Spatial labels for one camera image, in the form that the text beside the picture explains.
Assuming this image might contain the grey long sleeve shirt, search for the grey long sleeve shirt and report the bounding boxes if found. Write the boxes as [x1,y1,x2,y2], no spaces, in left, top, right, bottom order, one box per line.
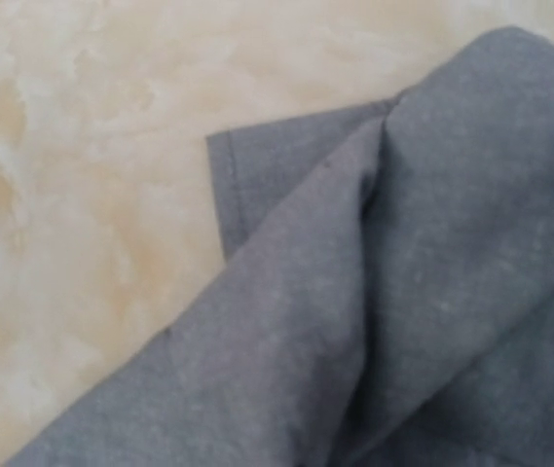
[11,27,554,466]

